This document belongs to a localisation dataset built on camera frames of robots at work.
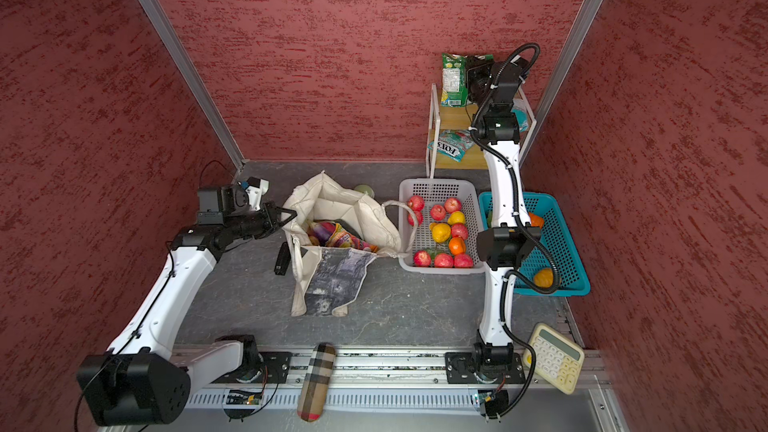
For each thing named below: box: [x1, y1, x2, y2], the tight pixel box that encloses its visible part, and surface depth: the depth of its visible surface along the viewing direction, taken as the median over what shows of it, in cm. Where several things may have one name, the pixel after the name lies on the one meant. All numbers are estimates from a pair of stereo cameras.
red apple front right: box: [453, 254, 474, 268], surface depth 90 cm
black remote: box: [274, 241, 291, 276], surface depth 94 cm
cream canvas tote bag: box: [281, 171, 418, 317], surface depth 81 cm
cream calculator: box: [523, 322, 585, 395], surface depth 75 cm
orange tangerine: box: [448, 236, 466, 255], surface depth 94 cm
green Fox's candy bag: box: [427, 129, 474, 163], surface depth 104 cm
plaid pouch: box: [297, 342, 336, 423], surface depth 71 cm
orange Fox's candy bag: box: [307, 221, 380, 253], surface depth 88 cm
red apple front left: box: [413, 250, 431, 267], surface depth 91 cm
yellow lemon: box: [431, 222, 451, 243], surface depth 97 cm
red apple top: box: [444, 197, 463, 214], surface depth 105 cm
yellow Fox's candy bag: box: [441, 53, 469, 107], surface depth 79 cm
